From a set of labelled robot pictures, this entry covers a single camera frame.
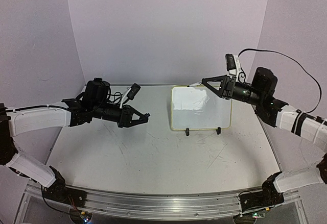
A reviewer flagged yellow framed small whiteboard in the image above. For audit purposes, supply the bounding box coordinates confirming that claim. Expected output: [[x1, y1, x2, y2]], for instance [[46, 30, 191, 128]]
[[170, 86, 232, 131]]

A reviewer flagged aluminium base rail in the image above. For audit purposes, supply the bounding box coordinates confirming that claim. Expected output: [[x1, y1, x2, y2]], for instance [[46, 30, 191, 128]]
[[26, 182, 300, 220]]

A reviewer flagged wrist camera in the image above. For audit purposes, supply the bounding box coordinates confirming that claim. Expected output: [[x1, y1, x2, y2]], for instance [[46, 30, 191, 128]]
[[225, 54, 246, 83], [120, 83, 141, 108]]

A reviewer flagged black left base cable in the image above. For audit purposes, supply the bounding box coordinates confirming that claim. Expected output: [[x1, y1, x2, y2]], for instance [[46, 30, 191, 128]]
[[39, 185, 77, 216]]

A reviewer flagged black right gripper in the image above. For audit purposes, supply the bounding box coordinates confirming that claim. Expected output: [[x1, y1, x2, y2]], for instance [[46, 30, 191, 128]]
[[200, 74, 264, 105]]

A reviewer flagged left green circuit board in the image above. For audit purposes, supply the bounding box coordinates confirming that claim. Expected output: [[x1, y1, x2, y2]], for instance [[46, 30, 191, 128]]
[[69, 209, 92, 223]]

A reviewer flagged green circuit board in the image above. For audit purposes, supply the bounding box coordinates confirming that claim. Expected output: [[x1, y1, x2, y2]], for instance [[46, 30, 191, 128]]
[[250, 207, 271, 219], [69, 209, 92, 223]]

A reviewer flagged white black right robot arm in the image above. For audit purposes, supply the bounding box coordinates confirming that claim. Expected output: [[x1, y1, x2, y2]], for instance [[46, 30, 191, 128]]
[[201, 67, 326, 213]]

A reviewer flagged black whiteboard stand clip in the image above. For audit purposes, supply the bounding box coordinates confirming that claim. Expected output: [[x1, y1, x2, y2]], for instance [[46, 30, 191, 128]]
[[185, 128, 190, 136], [216, 127, 221, 135]]

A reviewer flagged black whiteboard marker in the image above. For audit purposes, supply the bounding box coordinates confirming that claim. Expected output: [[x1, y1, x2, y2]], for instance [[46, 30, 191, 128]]
[[188, 81, 202, 87]]

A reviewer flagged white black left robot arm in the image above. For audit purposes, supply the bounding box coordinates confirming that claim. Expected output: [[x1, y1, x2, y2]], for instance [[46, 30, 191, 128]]
[[1, 78, 150, 207]]

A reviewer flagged right green circuit board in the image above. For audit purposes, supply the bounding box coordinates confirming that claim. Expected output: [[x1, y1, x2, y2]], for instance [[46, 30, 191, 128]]
[[250, 207, 271, 219]]

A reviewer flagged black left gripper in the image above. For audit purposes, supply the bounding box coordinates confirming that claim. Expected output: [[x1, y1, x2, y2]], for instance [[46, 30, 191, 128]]
[[90, 100, 149, 128]]

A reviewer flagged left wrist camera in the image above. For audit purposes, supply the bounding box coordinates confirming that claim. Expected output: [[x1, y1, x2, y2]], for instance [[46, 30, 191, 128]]
[[120, 83, 141, 108]]

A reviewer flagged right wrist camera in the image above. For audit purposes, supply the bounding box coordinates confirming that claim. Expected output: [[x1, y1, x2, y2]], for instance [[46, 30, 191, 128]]
[[225, 54, 246, 83]]

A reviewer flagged black right camera cable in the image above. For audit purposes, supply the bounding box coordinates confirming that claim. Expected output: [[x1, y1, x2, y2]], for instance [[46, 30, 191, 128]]
[[237, 48, 322, 114]]

